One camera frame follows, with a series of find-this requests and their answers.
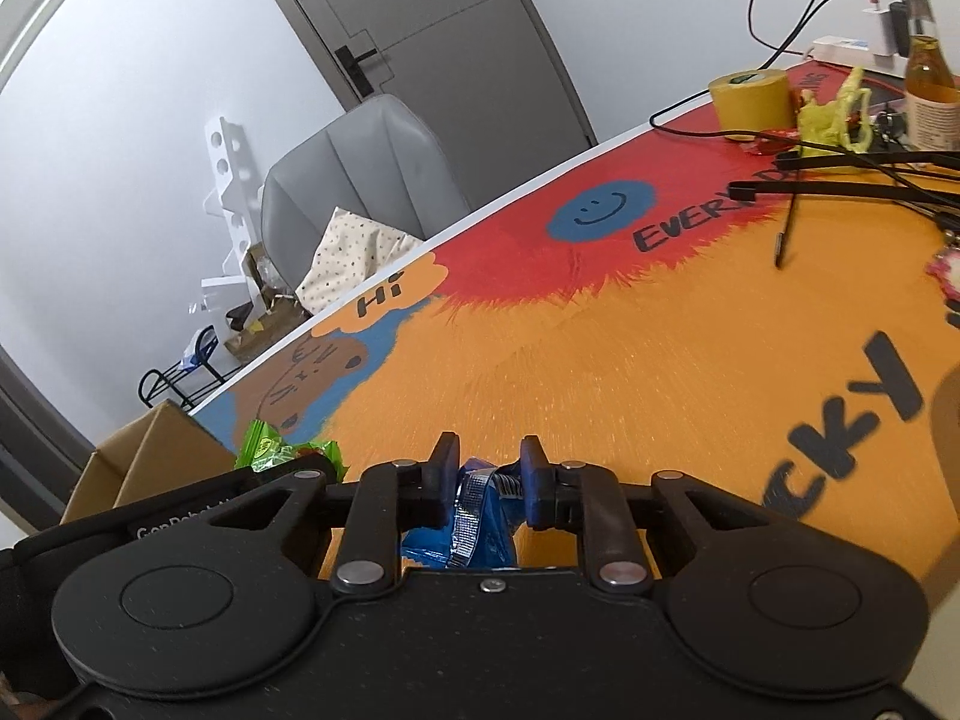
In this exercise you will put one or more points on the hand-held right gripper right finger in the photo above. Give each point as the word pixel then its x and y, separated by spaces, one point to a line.
pixel 534 481

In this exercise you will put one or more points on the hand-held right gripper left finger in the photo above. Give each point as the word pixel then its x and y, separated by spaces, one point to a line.
pixel 442 480

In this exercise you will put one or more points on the blue snack packet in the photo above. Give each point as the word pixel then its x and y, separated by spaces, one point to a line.
pixel 427 549

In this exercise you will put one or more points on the brown cardboard box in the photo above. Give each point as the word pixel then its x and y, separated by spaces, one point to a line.
pixel 150 450

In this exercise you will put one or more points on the green silver snack packet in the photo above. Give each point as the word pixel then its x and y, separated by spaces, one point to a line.
pixel 262 446

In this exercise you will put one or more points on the colourful cartoon table mat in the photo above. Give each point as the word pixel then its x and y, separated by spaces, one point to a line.
pixel 637 390

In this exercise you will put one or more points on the black metal shoe rack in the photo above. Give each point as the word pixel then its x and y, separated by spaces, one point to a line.
pixel 150 376

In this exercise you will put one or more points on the blue white pouch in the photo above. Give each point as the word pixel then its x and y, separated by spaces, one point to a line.
pixel 196 349

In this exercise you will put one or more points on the brown paper bag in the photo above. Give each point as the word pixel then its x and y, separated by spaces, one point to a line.
pixel 255 330

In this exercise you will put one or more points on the cream polka dot cushion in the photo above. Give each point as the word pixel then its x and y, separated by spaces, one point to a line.
pixel 345 255

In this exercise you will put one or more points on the clear plastic wrap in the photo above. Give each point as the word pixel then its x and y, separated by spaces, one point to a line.
pixel 274 277

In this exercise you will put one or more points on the grey upholstered chair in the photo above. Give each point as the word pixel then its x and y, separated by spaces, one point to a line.
pixel 375 150

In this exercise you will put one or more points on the black pen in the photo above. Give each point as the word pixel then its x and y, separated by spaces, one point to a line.
pixel 784 240

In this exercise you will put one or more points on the black clothes hanger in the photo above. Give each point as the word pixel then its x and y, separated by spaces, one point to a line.
pixel 757 189

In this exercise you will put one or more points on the white rack with holes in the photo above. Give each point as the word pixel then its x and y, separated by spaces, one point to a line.
pixel 225 157

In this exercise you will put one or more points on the red plastic wrapper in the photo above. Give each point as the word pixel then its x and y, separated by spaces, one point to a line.
pixel 769 144

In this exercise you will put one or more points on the yellow tape roll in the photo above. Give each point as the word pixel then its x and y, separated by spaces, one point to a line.
pixel 750 105

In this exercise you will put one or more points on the yellow green toy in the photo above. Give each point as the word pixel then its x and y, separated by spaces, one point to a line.
pixel 825 120

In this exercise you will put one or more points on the grey door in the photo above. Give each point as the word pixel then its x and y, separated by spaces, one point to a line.
pixel 450 15

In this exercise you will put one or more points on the white power strip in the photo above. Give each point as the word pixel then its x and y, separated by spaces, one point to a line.
pixel 840 49

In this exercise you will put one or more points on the brown glass bottle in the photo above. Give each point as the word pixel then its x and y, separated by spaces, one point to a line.
pixel 930 112

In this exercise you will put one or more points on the white plug-in charger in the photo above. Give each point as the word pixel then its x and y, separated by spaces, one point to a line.
pixel 892 22

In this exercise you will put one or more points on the dark grey frame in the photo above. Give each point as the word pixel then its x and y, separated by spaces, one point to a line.
pixel 30 435

